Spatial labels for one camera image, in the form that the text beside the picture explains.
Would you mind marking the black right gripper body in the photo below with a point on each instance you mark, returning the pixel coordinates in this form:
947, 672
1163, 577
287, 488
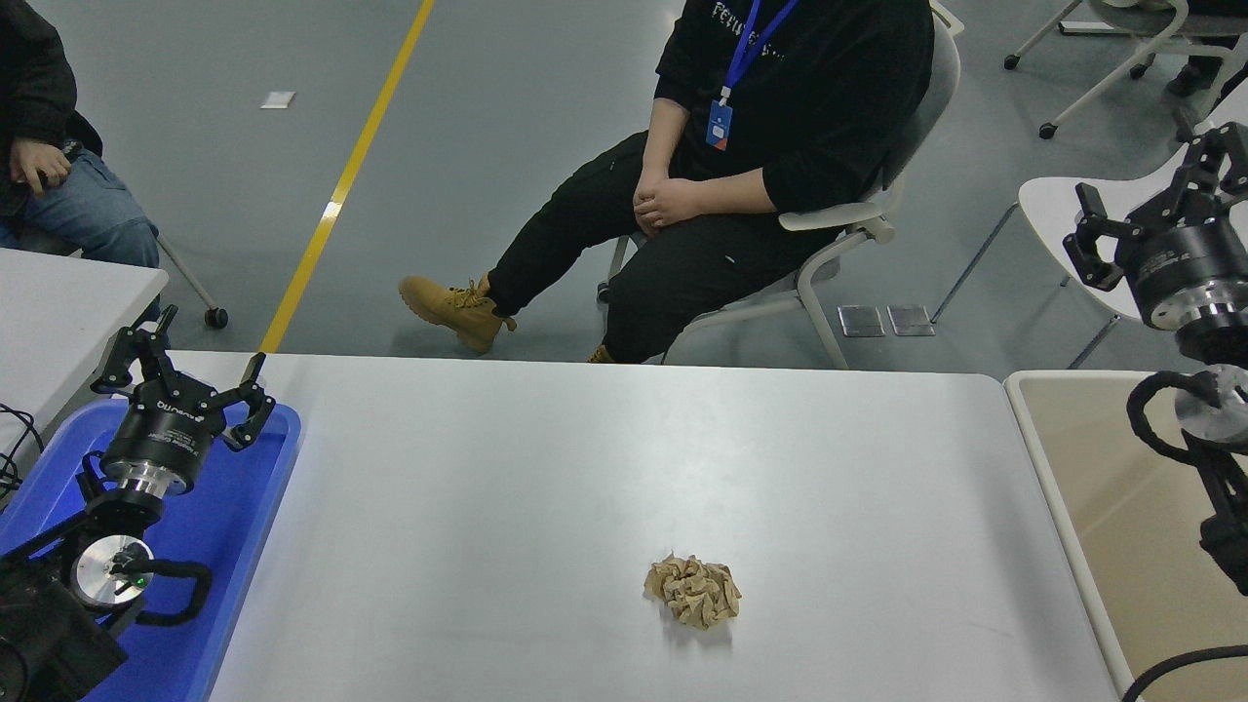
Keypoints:
1180, 258

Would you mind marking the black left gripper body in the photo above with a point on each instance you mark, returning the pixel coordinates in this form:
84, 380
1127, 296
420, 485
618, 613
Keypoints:
161, 434

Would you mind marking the tan paper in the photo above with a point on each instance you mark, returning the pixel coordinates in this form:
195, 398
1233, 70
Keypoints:
692, 590

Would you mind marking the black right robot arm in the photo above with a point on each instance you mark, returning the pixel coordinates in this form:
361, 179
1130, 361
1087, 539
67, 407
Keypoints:
1219, 346

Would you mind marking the person's right hand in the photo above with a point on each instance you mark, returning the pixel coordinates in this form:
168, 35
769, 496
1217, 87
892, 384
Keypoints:
648, 193
39, 161

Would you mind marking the person's left hand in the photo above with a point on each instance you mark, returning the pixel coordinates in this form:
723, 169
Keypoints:
682, 205

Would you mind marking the white shell chair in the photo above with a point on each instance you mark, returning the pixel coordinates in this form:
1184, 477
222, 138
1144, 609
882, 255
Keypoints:
1040, 207

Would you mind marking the chair with caster legs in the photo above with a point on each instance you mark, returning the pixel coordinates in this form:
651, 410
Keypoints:
216, 317

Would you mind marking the white side table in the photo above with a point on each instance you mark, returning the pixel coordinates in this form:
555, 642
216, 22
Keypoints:
58, 322

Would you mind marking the person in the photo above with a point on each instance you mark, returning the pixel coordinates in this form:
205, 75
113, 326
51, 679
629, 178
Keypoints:
829, 97
39, 97
1191, 80

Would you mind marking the blue plastic tray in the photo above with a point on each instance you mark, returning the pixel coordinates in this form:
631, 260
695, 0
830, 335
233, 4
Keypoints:
234, 546

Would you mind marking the white-framed rolling chair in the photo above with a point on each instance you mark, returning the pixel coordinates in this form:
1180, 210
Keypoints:
1150, 19

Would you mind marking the grey padded office chair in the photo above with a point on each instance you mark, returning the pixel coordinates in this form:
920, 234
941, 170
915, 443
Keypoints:
926, 107

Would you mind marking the silver floor plate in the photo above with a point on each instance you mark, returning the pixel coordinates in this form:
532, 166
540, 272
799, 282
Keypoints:
912, 321
862, 321

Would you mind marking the large pale bin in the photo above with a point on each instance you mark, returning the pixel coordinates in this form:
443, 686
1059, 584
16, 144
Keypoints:
1082, 468

